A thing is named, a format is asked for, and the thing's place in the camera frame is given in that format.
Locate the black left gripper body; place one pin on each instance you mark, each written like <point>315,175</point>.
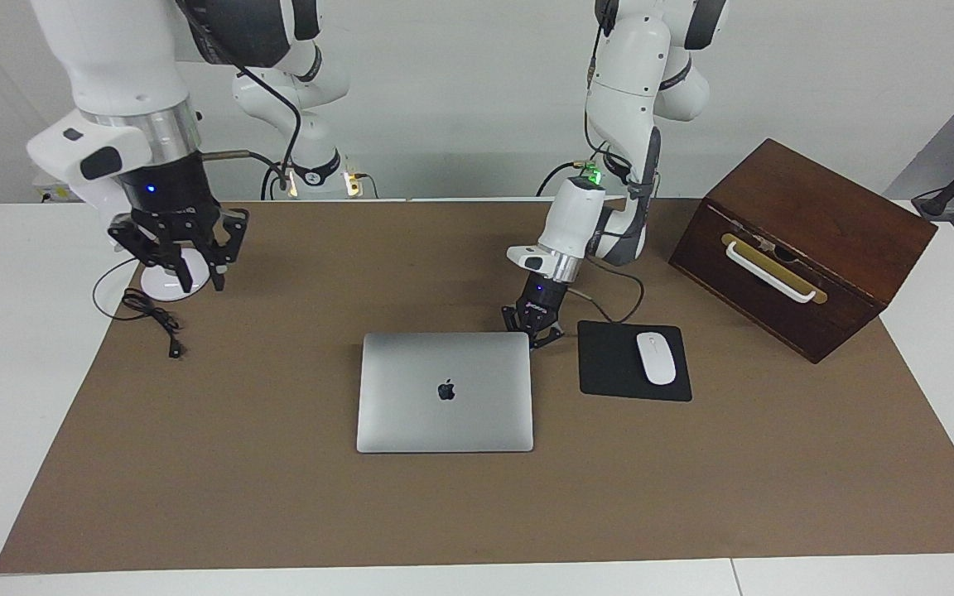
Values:
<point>542,305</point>

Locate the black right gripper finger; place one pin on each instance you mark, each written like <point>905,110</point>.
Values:
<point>219,266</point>
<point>182,273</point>

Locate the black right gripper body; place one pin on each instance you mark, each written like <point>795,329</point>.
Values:
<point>166,194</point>

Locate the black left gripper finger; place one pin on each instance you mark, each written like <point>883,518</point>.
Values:
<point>553,338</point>
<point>536,341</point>

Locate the grey aluminium laptop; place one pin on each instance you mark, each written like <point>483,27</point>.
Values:
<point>444,414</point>

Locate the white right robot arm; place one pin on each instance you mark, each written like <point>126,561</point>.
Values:
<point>113,58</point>

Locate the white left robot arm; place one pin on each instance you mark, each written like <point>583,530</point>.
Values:
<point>634,83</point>

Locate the white desk lamp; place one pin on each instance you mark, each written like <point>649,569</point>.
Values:
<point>158,290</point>

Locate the black mouse pad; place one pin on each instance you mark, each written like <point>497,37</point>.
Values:
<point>609,364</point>

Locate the white computer mouse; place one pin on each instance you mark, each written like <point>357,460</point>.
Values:
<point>656,358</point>

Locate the white power strip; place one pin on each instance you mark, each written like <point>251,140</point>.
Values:
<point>50,192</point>

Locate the brown table mat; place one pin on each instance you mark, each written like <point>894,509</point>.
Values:
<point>444,513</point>

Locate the dark brown wooden box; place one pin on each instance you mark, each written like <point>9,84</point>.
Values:
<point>825,215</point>

